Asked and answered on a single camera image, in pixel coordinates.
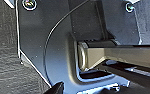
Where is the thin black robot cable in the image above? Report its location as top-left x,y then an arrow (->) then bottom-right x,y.
43,0 -> 93,89

